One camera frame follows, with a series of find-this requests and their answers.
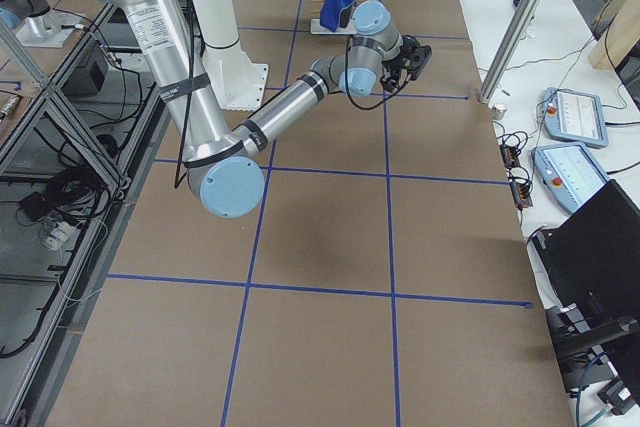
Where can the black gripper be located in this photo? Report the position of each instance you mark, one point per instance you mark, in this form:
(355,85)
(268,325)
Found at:
(409,48)

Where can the blue microfiber towel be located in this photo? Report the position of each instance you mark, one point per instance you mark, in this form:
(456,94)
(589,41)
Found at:
(336,14)

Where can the small metal cylinder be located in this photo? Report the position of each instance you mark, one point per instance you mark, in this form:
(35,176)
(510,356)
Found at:
(498,111)

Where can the teach pendant tablet far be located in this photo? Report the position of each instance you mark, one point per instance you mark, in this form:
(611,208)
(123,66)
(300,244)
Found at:
(568,115)

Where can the teach pendant tablet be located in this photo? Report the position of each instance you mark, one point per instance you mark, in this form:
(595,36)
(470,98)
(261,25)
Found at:
(570,172)
(568,115)

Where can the teach pendant tablet near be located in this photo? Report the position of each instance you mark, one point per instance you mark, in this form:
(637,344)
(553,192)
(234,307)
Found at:
(570,172)

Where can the black monitor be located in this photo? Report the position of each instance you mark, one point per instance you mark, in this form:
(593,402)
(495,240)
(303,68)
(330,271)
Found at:
(592,262)

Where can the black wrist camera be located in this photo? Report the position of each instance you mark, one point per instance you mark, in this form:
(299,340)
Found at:
(413,57)

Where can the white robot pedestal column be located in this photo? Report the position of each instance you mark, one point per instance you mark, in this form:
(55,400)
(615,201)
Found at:
(238,82)

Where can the aluminium frame post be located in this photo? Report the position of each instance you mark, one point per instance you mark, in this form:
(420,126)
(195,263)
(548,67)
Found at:
(516,28)

